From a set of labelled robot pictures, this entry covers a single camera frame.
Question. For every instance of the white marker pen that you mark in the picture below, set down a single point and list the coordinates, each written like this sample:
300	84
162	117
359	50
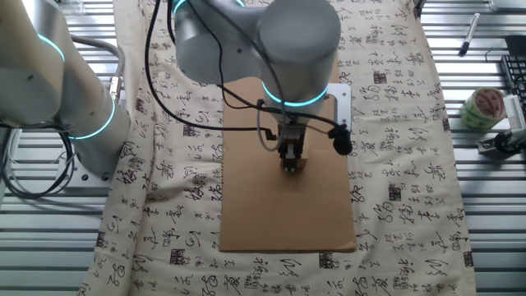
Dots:
469	35

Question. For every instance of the black keyboard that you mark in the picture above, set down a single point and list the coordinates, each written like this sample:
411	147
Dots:
515	72

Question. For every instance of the brown cardboard sheet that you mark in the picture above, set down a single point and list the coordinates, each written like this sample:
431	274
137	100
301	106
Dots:
267	205

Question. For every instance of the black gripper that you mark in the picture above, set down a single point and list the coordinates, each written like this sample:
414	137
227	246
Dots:
292	133

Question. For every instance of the camera stand clamp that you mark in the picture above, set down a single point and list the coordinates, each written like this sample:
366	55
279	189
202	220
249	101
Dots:
503	143

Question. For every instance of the packing tape roll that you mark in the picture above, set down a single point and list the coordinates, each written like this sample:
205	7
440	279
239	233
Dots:
472	115

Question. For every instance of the small wooden block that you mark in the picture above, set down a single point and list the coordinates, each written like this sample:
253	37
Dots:
303	158

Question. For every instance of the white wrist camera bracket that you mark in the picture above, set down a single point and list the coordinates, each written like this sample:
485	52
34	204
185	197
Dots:
342	103

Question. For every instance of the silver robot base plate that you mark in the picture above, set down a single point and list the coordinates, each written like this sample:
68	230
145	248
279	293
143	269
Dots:
84	181

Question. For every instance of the calligraphy print cloth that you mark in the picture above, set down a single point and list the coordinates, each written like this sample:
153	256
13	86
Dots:
411	164

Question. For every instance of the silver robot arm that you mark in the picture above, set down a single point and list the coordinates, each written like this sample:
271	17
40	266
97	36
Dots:
300	41

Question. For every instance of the black rectangular object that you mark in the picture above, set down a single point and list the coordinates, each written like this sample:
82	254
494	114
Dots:
517	45

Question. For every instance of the silver finned camera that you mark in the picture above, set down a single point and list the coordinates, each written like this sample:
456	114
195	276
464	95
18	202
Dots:
515	111

